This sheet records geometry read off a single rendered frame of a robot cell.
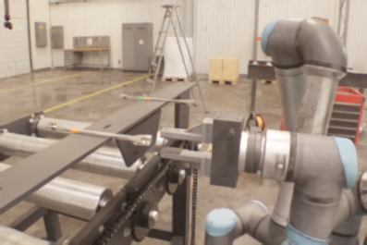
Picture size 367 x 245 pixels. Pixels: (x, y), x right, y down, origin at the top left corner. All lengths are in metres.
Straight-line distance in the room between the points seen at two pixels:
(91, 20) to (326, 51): 12.34
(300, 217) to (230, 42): 10.31
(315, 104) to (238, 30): 10.02
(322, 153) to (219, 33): 10.39
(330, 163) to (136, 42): 10.83
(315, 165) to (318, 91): 0.30
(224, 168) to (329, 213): 0.21
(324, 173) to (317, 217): 0.09
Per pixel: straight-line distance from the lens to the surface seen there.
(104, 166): 1.20
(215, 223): 0.85
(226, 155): 0.52
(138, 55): 11.18
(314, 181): 0.52
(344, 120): 2.86
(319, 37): 0.78
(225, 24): 10.80
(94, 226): 0.74
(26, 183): 0.47
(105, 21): 12.48
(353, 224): 1.14
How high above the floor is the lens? 1.37
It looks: 17 degrees down
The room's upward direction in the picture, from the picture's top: 1 degrees clockwise
